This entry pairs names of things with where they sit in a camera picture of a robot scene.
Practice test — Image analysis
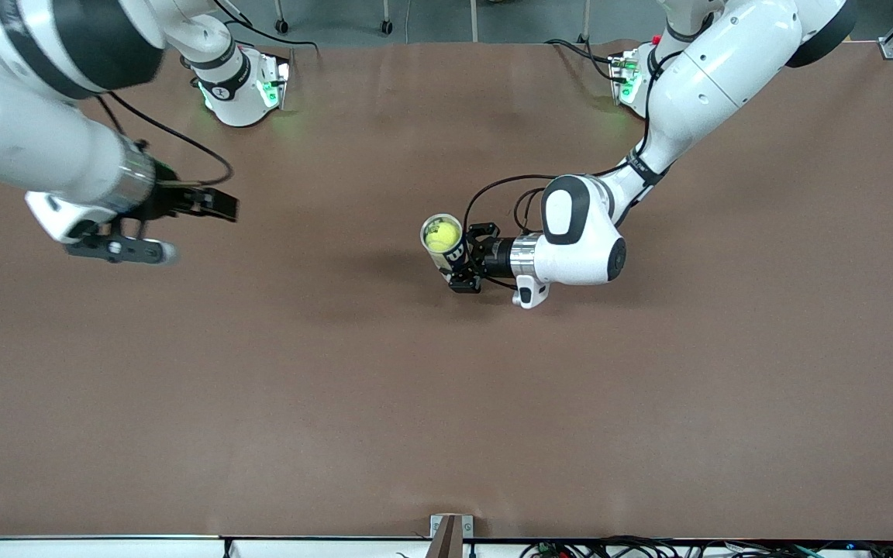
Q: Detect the white tennis ball can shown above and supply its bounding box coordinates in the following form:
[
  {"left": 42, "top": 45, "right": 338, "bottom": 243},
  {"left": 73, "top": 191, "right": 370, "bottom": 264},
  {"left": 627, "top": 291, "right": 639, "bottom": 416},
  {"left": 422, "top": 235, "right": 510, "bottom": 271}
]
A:
[{"left": 420, "top": 214, "right": 469, "bottom": 274}]

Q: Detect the yellow-green tennis ball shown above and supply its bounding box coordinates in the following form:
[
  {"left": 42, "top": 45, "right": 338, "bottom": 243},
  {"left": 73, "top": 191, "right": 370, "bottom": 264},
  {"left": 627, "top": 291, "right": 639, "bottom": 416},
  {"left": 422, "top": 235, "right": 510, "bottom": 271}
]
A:
[{"left": 425, "top": 219, "right": 462, "bottom": 253}]

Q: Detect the brown paper table cover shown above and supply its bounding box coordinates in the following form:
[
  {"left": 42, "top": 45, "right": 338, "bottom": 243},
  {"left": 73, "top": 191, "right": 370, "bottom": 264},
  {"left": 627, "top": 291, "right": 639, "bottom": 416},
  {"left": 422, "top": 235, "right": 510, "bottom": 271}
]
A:
[{"left": 0, "top": 40, "right": 893, "bottom": 541}]

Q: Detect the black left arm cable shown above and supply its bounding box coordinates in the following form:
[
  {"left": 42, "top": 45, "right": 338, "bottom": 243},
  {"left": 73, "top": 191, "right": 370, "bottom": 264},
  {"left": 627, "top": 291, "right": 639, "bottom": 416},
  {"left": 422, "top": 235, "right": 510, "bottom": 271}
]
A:
[{"left": 462, "top": 175, "right": 556, "bottom": 291}]

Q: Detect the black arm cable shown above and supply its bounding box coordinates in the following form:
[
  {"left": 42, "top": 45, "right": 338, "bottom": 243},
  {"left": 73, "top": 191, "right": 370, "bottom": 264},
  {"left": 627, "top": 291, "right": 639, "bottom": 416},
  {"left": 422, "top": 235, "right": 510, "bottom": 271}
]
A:
[
  {"left": 462, "top": 175, "right": 556, "bottom": 291},
  {"left": 94, "top": 91, "right": 235, "bottom": 188}
]

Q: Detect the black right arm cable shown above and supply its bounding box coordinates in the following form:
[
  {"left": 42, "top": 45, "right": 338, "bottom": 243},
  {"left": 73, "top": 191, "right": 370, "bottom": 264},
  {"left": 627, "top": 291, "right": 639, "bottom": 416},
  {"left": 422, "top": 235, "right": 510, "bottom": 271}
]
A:
[{"left": 94, "top": 91, "right": 235, "bottom": 188}]

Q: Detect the black base power cable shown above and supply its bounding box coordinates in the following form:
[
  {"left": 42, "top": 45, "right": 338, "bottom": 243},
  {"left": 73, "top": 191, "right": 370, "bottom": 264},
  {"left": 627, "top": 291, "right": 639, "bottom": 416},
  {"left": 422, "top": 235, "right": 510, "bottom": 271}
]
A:
[
  {"left": 546, "top": 39, "right": 619, "bottom": 82},
  {"left": 214, "top": 0, "right": 322, "bottom": 55}
]

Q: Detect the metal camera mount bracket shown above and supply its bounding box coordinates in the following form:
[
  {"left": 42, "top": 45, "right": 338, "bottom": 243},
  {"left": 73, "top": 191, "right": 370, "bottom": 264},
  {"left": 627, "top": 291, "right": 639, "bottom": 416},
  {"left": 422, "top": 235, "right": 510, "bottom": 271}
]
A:
[{"left": 429, "top": 514, "right": 475, "bottom": 558}]

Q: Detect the tangled cable bundle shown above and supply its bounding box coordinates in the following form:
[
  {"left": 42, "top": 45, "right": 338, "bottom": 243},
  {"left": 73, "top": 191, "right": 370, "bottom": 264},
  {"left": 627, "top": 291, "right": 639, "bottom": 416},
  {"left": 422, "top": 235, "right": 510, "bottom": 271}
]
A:
[{"left": 520, "top": 535, "right": 893, "bottom": 558}]

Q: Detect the white table edge rail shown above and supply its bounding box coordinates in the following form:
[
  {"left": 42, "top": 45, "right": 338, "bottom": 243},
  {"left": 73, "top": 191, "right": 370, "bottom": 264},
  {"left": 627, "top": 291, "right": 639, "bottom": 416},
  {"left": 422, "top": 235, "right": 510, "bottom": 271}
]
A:
[{"left": 0, "top": 535, "right": 893, "bottom": 558}]

